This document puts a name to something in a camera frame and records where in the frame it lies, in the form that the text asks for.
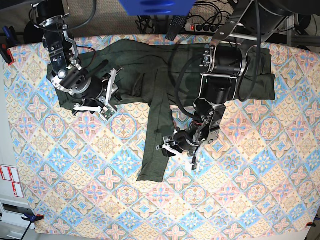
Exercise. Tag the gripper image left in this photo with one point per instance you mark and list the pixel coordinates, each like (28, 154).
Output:
(82, 89)

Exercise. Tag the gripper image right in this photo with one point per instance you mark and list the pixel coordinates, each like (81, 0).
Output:
(181, 141)

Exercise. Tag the dark green long-sleeve T-shirt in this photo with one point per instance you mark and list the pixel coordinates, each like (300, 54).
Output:
(150, 74)

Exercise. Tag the robot arm image right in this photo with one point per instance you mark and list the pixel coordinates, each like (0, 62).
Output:
(231, 63)

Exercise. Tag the colourful patterned tablecloth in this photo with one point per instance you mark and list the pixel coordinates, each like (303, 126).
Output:
(260, 178)

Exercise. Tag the blue plastic box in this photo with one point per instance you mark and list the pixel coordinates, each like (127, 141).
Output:
(157, 7)

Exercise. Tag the blue clamp top left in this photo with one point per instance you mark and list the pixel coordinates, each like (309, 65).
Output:
(5, 51)

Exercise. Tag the blue clamp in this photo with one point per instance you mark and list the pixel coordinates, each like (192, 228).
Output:
(5, 51)
(31, 219)

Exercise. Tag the black remote-like device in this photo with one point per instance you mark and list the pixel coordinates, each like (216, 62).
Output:
(177, 24)

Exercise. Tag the red white label stickers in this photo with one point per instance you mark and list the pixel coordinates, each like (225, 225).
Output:
(10, 181)

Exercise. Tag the blue clamp bottom left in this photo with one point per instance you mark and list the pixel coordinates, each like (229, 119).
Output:
(31, 219)

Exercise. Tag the clamp bottom right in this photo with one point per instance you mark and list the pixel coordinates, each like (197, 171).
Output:
(311, 224)

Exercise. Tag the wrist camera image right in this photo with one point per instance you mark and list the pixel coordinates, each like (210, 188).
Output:
(194, 164)

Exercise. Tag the black power strip red switch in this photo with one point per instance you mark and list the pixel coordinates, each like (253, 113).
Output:
(201, 28)

